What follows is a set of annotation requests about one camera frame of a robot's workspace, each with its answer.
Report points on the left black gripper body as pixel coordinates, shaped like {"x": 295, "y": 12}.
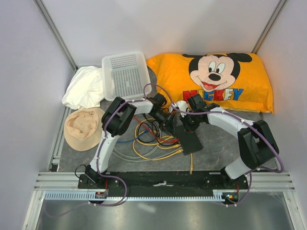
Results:
{"x": 169, "y": 119}

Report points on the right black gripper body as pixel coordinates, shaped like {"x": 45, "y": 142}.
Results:
{"x": 191, "y": 121}

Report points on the black network switch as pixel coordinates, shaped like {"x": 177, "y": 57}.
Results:
{"x": 189, "y": 141}

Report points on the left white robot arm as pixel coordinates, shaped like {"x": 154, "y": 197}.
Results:
{"x": 115, "y": 123}

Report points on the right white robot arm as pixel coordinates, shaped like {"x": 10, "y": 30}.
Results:
{"x": 256, "y": 142}

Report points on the orange Mickey pillow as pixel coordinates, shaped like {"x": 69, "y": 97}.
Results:
{"x": 235, "y": 81}

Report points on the white plastic basket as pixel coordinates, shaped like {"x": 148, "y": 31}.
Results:
{"x": 125, "y": 75}

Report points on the beige hat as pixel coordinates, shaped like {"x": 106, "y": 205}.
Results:
{"x": 83, "y": 128}

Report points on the white cloth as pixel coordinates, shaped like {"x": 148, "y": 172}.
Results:
{"x": 85, "y": 90}

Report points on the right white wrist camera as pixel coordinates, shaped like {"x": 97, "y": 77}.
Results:
{"x": 180, "y": 105}

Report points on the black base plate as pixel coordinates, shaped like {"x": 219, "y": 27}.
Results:
{"x": 163, "y": 183}

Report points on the slotted cable duct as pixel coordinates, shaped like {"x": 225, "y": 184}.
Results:
{"x": 99, "y": 197}

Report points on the right aluminium frame post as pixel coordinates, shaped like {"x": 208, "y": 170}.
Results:
{"x": 269, "y": 25}

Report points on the aluminium frame post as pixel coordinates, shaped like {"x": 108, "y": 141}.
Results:
{"x": 269, "y": 25}
{"x": 55, "y": 32}

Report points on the aluminium rail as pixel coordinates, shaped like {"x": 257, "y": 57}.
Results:
{"x": 260, "y": 182}

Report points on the left aluminium frame post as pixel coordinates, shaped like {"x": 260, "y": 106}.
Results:
{"x": 55, "y": 32}

